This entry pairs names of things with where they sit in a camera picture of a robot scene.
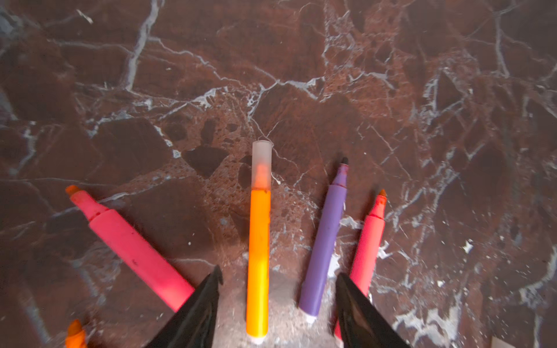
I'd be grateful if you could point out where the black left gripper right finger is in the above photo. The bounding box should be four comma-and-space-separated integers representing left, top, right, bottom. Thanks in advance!
335, 273, 409, 348

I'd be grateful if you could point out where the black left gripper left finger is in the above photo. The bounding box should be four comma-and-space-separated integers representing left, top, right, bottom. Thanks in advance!
147, 266, 223, 348

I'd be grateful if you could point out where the thin orange pen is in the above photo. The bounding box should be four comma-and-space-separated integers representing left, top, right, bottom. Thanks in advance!
65, 320, 87, 348

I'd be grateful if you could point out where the pink marker far left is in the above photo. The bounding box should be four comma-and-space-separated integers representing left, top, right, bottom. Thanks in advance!
65, 185, 194, 312

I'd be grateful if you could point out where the orange highlighter marker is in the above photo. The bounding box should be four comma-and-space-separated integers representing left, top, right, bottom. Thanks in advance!
246, 141, 273, 345

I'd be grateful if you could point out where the purple marker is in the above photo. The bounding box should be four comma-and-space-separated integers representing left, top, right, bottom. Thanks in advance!
298, 157, 349, 325

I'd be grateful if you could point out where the pink red marker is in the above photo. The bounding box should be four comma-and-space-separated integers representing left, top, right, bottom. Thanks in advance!
334, 188, 388, 342

